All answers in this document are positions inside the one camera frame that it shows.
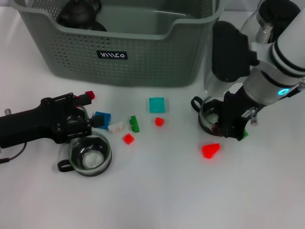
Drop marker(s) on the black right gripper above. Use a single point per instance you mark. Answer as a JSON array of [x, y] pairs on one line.
[[234, 117]]

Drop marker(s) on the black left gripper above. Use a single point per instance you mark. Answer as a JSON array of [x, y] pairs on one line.
[[35, 124]]

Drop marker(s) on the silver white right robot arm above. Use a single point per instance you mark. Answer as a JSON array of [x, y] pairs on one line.
[[286, 55]]

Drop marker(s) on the grey-green perforated storage bin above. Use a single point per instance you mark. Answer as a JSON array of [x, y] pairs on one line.
[[143, 66]]

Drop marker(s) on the dark red curved brick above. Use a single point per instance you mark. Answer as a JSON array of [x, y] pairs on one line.
[[90, 93]]

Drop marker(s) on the blue square brick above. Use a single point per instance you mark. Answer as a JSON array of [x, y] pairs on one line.
[[107, 119]]

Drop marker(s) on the right gripper metal connector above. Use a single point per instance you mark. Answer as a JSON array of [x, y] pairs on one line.
[[253, 118]]

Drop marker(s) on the green sloped brick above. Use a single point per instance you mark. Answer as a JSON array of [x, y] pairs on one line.
[[245, 135]]

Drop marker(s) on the small white brick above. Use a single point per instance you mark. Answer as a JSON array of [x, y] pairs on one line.
[[116, 127]]

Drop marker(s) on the large red wedge brick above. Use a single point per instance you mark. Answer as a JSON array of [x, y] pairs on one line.
[[209, 150]]

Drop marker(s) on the green narrow studded brick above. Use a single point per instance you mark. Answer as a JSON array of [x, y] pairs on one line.
[[134, 124]]

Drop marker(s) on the small red square brick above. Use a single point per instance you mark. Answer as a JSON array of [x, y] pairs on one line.
[[128, 139]]

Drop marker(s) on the teal square brick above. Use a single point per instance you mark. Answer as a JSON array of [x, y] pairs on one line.
[[157, 105]]

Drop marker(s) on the small red sloped brick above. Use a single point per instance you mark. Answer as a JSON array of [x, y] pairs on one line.
[[159, 121]]

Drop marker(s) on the black clay teapot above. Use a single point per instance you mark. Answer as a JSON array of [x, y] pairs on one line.
[[76, 14]]

